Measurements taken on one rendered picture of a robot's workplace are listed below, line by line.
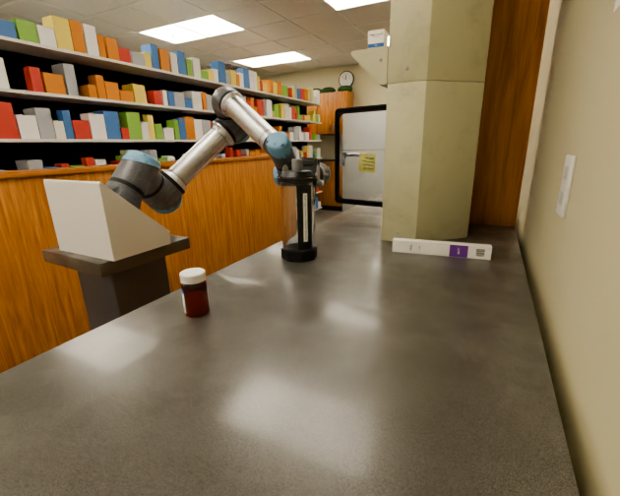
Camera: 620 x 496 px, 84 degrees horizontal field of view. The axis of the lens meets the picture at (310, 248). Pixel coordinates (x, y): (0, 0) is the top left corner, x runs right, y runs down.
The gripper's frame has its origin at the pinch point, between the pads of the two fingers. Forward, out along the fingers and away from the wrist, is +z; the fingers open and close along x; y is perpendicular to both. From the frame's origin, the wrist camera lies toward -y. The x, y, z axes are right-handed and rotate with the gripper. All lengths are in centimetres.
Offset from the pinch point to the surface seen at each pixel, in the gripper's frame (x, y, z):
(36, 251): -169, -42, -62
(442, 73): 37, 30, -19
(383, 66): 21.0, 32.8, -19.5
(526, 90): 68, 29, -46
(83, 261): -61, -21, 12
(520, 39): 64, 45, -46
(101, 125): -196, 36, -153
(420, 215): 34.1, -9.9, -19.3
